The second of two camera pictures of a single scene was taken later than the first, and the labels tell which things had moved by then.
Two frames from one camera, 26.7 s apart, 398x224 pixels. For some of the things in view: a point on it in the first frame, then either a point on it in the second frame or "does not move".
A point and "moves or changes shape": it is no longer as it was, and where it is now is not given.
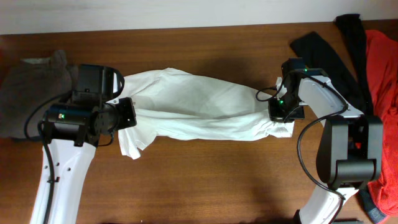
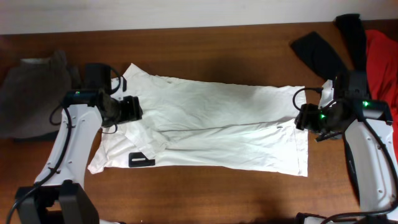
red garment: [382, 48] does not move
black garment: [354, 85] does not move
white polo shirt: [176, 103] moves or changes shape
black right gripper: [276, 116] -> [305, 120]
